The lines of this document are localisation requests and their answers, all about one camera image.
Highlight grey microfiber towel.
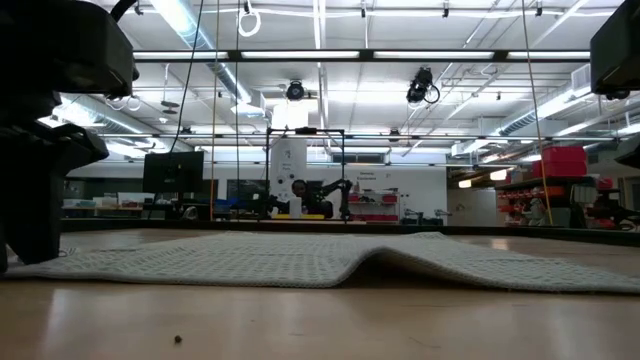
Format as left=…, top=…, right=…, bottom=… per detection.
left=4, top=230, right=640, bottom=295

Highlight person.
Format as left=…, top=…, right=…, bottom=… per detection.
left=289, top=178, right=335, bottom=220

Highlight white pillar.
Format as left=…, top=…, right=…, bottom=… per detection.
left=269, top=138, right=309, bottom=219

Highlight shelf with red bins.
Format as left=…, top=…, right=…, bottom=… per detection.
left=346, top=188, right=402, bottom=223

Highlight black computer monitor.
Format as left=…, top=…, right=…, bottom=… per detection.
left=142, top=150, right=206, bottom=195

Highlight storage rack with orange bins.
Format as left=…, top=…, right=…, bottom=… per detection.
left=494, top=174, right=609, bottom=229

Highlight workbench with white bins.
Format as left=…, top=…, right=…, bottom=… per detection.
left=61, top=191, right=152, bottom=219

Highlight large red storage bin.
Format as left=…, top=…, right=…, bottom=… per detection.
left=531, top=145, right=589, bottom=179

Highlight thin black overhead rail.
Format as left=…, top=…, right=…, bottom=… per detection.
left=98, top=131, right=619, bottom=143

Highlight black aluminium table frame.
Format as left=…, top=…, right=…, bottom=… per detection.
left=59, top=218, right=640, bottom=248

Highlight silver ventilation duct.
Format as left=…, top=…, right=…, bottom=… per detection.
left=148, top=0, right=267, bottom=119

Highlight white cable loop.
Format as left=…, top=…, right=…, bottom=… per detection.
left=236, top=6, right=263, bottom=39

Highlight black hanging cable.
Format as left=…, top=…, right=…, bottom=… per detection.
left=168, top=0, right=206, bottom=154

